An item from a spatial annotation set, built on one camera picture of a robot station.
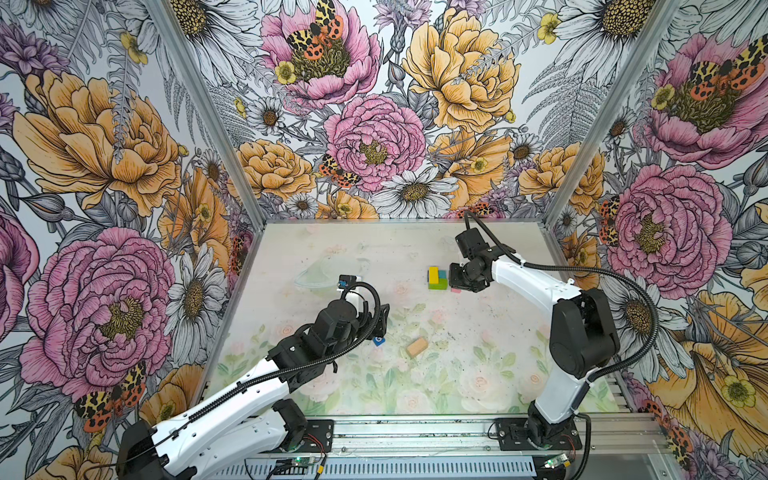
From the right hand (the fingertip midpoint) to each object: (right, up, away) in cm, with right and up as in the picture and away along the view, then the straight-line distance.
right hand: (455, 290), depth 92 cm
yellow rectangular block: (-5, +4, +11) cm, 13 cm away
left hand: (-24, -4, -16) cm, 29 cm away
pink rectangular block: (-1, +1, -6) cm, 7 cm away
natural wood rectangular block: (-12, -16, -4) cm, 20 cm away
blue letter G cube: (-23, -15, -2) cm, 27 cm away
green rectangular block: (-3, +1, +8) cm, 9 cm away
